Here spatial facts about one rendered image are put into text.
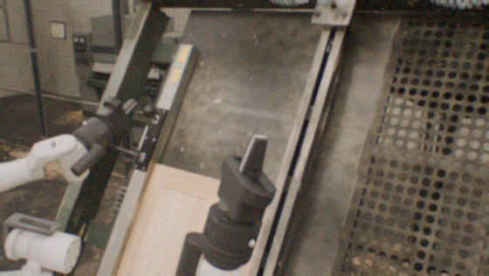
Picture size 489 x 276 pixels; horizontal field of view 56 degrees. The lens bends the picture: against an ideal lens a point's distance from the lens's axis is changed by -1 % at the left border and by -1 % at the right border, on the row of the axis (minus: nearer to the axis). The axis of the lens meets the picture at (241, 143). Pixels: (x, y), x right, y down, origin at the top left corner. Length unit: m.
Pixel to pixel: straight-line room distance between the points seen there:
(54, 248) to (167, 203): 0.55
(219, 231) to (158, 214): 0.67
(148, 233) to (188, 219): 0.14
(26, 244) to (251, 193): 0.43
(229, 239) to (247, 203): 0.08
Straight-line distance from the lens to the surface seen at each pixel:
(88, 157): 1.25
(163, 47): 1.67
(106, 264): 1.43
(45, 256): 0.88
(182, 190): 1.33
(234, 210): 0.69
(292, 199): 1.10
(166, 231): 1.34
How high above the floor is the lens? 1.84
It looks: 17 degrees down
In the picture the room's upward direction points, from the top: straight up
